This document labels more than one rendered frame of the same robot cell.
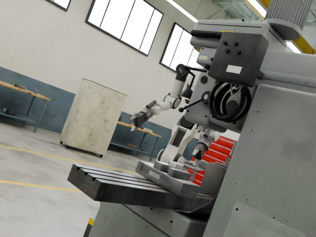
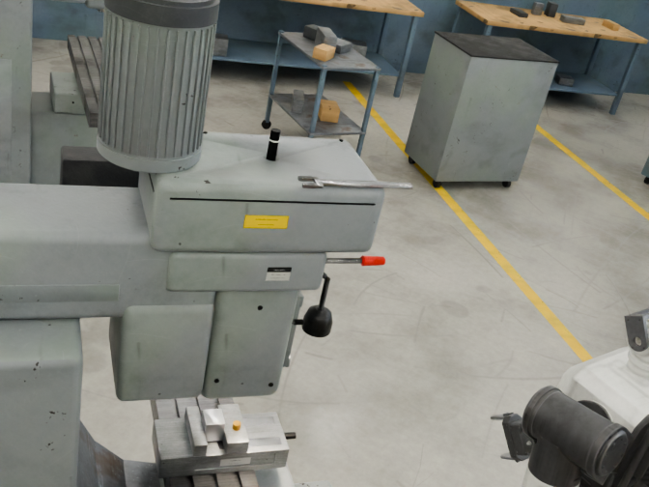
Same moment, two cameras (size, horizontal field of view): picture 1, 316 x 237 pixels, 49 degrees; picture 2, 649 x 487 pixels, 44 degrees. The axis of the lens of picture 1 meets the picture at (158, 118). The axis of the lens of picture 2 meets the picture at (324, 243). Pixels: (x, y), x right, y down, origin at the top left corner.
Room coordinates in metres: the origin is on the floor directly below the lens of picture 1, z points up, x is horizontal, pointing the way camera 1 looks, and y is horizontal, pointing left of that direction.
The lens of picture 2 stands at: (2.63, -1.62, 2.57)
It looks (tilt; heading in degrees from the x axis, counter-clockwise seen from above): 29 degrees down; 112
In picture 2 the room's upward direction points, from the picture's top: 12 degrees clockwise
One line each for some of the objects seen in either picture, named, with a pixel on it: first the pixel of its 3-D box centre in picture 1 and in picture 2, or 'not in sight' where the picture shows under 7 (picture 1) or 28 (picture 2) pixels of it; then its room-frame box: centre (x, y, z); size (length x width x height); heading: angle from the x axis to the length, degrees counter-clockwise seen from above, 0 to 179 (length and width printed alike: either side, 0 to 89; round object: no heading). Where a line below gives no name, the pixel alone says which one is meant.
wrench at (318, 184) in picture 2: not in sight; (357, 184); (2.12, -0.23, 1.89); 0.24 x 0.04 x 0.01; 45
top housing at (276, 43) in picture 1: (236, 43); (258, 190); (1.92, -0.27, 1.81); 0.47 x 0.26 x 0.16; 45
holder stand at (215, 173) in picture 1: (219, 179); not in sight; (2.24, -0.51, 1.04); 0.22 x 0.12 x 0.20; 144
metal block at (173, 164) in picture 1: (174, 168); (212, 424); (1.86, -0.18, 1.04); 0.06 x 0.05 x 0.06; 135
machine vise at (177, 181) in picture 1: (167, 175); (220, 438); (1.88, -0.16, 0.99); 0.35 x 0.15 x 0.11; 45
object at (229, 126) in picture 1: (242, 106); (157, 322); (1.79, -0.39, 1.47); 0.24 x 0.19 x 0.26; 135
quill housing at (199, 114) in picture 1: (213, 99); (240, 320); (1.93, -0.26, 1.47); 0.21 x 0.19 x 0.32; 135
